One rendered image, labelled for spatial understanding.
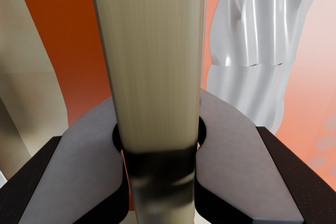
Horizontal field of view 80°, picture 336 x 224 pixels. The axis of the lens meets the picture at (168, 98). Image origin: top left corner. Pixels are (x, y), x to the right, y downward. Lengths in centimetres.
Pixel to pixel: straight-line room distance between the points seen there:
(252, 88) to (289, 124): 7
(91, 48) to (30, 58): 5
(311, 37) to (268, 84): 5
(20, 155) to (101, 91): 11
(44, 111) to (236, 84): 18
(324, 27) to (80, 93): 21
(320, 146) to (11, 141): 31
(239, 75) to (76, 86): 14
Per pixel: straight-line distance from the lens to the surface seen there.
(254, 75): 19
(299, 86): 22
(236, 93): 19
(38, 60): 20
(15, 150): 25
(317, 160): 30
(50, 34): 18
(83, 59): 18
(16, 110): 23
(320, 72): 22
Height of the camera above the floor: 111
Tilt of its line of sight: 60 degrees down
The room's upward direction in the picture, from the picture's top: 177 degrees clockwise
